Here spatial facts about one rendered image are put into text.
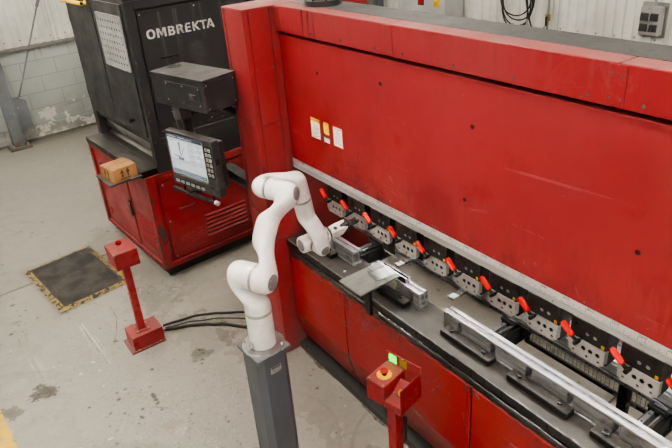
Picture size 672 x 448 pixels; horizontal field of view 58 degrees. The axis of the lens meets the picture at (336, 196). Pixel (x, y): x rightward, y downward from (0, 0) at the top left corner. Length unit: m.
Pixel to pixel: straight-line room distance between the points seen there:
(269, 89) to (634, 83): 2.11
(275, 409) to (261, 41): 1.91
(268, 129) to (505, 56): 1.72
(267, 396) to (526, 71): 1.79
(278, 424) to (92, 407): 1.64
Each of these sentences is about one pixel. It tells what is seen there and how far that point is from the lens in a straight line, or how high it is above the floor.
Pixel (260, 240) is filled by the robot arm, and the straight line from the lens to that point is 2.61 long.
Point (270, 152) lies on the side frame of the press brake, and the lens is 3.63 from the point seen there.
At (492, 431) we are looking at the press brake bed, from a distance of 3.01.
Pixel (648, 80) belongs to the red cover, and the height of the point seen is 2.26.
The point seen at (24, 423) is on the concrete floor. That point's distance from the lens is 4.49.
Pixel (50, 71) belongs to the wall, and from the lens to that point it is 9.58.
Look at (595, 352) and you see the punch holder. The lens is 2.50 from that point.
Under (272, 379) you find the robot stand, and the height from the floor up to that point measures 0.86.
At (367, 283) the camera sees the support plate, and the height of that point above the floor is 1.00.
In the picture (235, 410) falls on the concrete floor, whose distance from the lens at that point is 4.05.
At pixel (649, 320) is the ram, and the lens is 2.30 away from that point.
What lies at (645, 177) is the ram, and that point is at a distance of 2.10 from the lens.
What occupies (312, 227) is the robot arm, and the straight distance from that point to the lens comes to 2.88.
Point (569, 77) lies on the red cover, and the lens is 2.13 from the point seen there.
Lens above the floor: 2.80
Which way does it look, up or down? 26 degrees down
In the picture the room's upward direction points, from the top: 4 degrees counter-clockwise
